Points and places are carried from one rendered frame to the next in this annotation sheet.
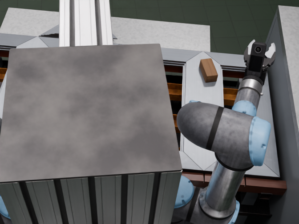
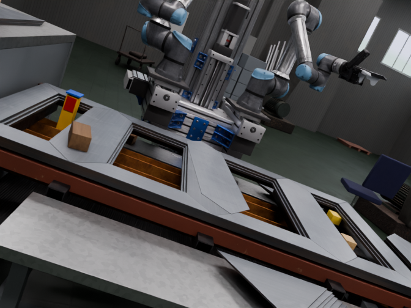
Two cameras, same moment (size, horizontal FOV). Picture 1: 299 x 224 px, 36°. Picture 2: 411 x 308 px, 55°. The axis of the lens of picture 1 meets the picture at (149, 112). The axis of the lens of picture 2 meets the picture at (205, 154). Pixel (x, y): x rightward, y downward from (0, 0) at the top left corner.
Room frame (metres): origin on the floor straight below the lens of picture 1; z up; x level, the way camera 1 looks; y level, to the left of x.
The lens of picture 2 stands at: (2.86, -0.07, 1.30)
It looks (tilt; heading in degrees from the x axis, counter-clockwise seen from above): 15 degrees down; 171
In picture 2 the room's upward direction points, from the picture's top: 24 degrees clockwise
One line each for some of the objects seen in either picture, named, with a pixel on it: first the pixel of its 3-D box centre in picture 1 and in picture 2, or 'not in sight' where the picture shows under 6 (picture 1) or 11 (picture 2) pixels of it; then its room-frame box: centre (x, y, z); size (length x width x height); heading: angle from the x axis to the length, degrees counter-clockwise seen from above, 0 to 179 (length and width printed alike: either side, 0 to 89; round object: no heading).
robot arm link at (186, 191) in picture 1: (175, 198); (178, 46); (0.72, -0.11, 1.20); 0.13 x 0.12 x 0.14; 75
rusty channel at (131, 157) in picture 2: not in sight; (194, 183); (1.20, 0.19, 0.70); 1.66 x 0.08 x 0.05; 90
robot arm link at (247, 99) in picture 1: (244, 107); not in sight; (0.94, -0.30, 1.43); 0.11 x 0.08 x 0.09; 165
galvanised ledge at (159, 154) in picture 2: not in sight; (226, 181); (0.90, 0.39, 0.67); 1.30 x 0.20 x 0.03; 90
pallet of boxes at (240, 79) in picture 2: not in sight; (221, 77); (-5.81, 0.86, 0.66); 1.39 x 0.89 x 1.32; 100
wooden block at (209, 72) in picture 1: (208, 70); (79, 135); (1.63, -0.28, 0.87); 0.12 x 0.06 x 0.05; 16
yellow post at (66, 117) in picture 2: not in sight; (67, 117); (1.20, -0.43, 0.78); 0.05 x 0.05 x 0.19; 0
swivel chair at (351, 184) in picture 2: not in sight; (362, 188); (-1.34, 2.41, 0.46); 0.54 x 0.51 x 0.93; 10
